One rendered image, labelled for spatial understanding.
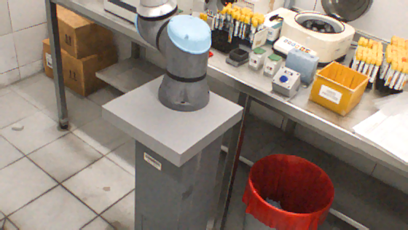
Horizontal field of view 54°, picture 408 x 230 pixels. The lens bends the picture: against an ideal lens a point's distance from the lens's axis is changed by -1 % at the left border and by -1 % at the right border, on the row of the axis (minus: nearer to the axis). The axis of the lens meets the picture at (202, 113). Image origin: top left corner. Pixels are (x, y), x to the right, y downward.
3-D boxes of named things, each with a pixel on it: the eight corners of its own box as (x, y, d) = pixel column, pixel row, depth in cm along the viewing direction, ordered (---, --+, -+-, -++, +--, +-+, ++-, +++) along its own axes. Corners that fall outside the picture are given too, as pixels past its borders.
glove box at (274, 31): (250, 36, 170) (254, 14, 164) (277, 21, 186) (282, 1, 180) (275, 46, 164) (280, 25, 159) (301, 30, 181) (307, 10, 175)
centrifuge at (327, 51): (264, 47, 162) (269, 19, 155) (305, 32, 180) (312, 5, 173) (313, 73, 149) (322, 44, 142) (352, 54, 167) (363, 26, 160)
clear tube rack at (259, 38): (210, 33, 168) (213, 17, 164) (224, 26, 175) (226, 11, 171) (252, 51, 159) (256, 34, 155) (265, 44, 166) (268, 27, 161)
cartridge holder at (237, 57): (225, 61, 149) (226, 52, 147) (239, 54, 155) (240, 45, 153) (237, 67, 147) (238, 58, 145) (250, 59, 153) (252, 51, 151)
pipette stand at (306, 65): (280, 77, 144) (286, 52, 139) (288, 70, 149) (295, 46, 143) (305, 88, 140) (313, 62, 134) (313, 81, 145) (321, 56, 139)
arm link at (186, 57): (181, 82, 107) (184, 35, 100) (154, 60, 116) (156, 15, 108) (216, 72, 114) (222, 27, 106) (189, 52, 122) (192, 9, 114)
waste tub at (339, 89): (307, 99, 134) (315, 73, 129) (325, 85, 143) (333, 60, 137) (344, 118, 128) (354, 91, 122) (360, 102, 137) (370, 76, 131)
